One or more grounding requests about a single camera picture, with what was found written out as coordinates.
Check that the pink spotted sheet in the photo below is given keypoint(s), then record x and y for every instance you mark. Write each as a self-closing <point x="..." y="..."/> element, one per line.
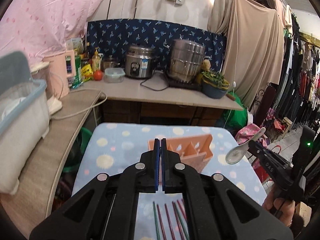
<point x="41" y="27"/>

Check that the beige hanging curtain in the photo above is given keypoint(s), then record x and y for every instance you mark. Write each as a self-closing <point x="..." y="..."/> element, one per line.
<point x="255" y="45"/>

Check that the bright red chopstick left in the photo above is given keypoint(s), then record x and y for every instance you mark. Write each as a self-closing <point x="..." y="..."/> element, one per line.
<point x="181" y="209"/>

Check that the blue planet pattern tablecloth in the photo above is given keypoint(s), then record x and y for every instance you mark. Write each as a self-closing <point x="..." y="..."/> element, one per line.
<point x="113" y="147"/>

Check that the navy floral backsplash cloth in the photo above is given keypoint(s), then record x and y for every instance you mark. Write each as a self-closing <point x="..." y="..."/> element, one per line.
<point x="113" y="38"/>

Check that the stainless steel steamer pot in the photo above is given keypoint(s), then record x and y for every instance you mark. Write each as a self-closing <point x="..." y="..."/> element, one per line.
<point x="185" y="59"/>

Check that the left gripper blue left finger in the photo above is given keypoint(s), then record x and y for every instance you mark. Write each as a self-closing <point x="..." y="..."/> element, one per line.
<point x="156" y="156"/>

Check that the red tomato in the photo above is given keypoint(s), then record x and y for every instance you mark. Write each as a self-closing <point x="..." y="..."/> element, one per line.
<point x="98" y="75"/>

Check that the white plastic storage bin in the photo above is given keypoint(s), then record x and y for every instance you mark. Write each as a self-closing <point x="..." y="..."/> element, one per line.
<point x="24" y="117"/>

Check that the pink floral cloth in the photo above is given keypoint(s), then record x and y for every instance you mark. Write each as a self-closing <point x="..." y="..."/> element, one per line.
<point x="248" y="132"/>

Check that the oil bottle yellow cap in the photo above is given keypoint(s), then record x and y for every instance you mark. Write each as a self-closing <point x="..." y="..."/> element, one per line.
<point x="96" y="61"/>

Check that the person right hand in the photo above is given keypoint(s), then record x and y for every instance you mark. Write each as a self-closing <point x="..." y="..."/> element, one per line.
<point x="285" y="206"/>

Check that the clear food container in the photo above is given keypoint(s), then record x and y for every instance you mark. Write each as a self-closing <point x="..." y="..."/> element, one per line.
<point x="114" y="75"/>

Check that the green plastic bag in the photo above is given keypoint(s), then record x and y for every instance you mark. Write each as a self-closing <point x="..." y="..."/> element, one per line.
<point x="233" y="120"/>

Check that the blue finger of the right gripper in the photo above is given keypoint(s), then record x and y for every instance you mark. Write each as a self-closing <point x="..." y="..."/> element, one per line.
<point x="265" y="155"/>
<point x="258" y="152"/>

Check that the white ceramic soup spoon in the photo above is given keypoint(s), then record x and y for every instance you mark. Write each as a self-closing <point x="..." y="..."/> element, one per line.
<point x="236" y="154"/>

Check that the green chopstick gold band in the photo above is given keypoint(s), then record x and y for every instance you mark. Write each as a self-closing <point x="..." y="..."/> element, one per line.
<point x="181" y="223"/>

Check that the pink perforated utensil holder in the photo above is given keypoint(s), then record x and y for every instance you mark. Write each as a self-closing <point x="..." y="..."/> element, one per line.
<point x="194" y="150"/>

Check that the dark red chopstick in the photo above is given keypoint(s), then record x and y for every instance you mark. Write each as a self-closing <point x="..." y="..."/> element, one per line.
<point x="178" y="221"/>
<point x="169" y="222"/>
<point x="161" y="222"/>

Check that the yellow snack packet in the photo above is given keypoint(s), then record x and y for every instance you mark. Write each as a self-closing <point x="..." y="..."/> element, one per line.
<point x="87" y="73"/>

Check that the silver rice cooker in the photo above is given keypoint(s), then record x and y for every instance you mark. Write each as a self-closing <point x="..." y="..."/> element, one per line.
<point x="139" y="62"/>

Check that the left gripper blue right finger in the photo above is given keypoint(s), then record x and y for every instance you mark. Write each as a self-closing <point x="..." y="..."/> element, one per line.
<point x="163" y="158"/>

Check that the dark blue vegetable basin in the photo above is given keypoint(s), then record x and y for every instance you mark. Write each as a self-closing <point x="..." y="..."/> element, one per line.
<point x="214" y="85"/>

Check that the pink electric kettle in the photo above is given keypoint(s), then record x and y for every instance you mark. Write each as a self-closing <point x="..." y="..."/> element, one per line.
<point x="62" y="68"/>

